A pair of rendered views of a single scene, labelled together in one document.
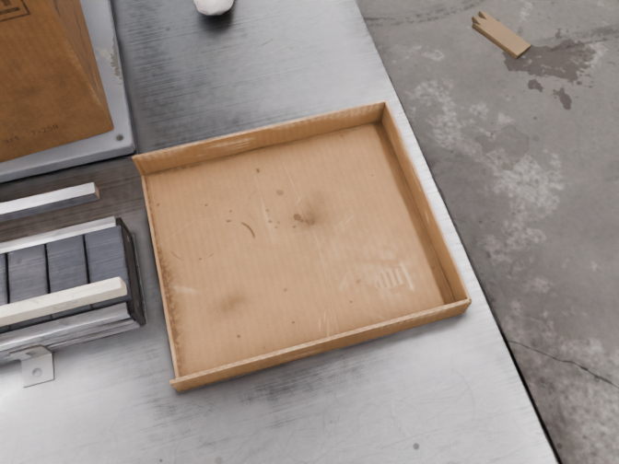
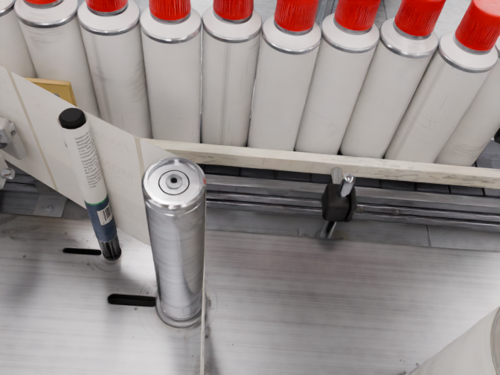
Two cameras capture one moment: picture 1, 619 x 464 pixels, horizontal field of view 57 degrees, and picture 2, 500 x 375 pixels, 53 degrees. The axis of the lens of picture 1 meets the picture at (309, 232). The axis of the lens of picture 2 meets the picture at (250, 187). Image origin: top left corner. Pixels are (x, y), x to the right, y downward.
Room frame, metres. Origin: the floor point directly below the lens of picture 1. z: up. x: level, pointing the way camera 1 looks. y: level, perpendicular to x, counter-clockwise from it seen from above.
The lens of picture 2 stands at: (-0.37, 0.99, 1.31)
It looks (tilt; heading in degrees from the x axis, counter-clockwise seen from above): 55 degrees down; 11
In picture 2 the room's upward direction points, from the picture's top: 9 degrees clockwise
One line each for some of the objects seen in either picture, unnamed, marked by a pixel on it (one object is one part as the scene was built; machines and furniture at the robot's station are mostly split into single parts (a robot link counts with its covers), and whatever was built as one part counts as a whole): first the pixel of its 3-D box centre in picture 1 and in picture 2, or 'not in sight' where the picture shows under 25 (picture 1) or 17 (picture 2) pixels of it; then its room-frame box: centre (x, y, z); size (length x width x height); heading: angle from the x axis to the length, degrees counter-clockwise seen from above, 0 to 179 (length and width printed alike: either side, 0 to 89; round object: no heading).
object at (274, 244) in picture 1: (292, 232); not in sight; (0.27, 0.02, 0.85); 0.30 x 0.26 x 0.04; 106
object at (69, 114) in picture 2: not in sight; (95, 197); (-0.19, 1.14, 0.97); 0.02 x 0.02 x 0.19
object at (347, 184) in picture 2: not in sight; (336, 211); (-0.08, 0.95, 0.89); 0.03 x 0.03 x 0.12; 16
